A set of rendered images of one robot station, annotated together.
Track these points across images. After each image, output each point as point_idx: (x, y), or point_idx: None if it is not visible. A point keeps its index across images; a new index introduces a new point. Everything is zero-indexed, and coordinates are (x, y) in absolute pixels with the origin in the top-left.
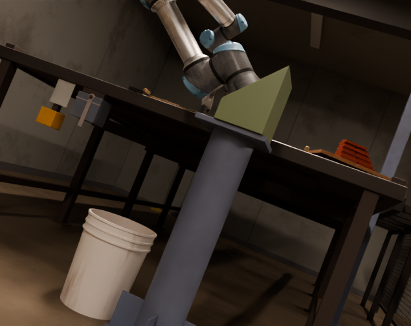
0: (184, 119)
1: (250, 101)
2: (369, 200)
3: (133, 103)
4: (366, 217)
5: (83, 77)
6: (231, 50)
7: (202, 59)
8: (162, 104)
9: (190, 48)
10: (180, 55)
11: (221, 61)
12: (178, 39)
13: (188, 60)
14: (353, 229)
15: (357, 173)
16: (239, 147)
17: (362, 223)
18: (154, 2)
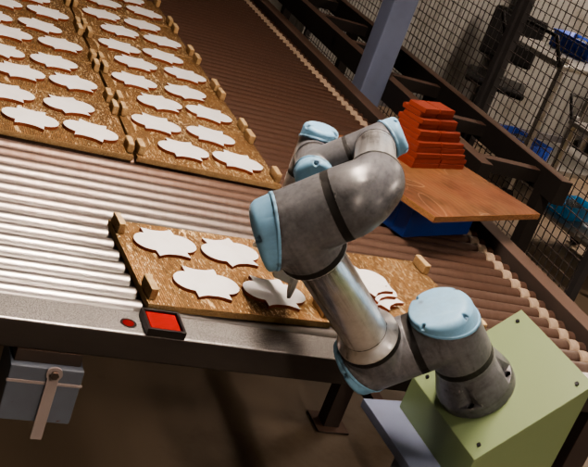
0: (289, 372)
1: (524, 454)
2: None
3: (162, 361)
4: (587, 446)
5: (11, 327)
6: (467, 336)
7: (396, 347)
8: (234, 352)
9: (374, 332)
10: (344, 339)
11: (444, 356)
12: (352, 324)
13: (367, 352)
14: (567, 466)
15: None
16: None
17: (581, 456)
18: (310, 279)
